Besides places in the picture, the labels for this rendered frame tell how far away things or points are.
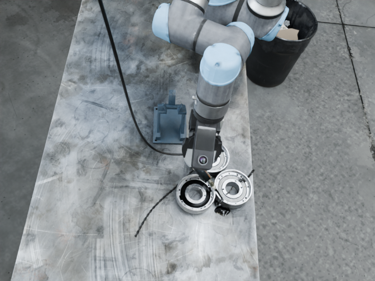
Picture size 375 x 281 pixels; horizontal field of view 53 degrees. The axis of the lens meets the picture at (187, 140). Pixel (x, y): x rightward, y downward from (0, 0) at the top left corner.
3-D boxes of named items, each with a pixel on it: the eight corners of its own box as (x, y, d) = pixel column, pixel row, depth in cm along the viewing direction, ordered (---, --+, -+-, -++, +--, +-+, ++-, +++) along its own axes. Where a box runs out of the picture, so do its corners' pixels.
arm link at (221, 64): (249, 47, 74) (236, 72, 69) (237, 87, 82) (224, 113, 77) (212, 34, 75) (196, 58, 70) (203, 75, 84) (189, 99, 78)
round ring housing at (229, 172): (228, 217, 102) (231, 212, 99) (203, 188, 106) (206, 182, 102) (256, 196, 106) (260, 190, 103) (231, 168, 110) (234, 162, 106)
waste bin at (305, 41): (293, 94, 230) (322, 44, 193) (239, 90, 228) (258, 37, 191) (288, 53, 247) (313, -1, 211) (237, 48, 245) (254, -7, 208)
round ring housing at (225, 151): (212, 140, 114) (214, 133, 110) (234, 166, 110) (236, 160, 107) (183, 157, 110) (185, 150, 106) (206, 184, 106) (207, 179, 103)
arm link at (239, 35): (214, 8, 83) (196, 34, 77) (261, 26, 82) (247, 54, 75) (207, 37, 89) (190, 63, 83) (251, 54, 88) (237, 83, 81)
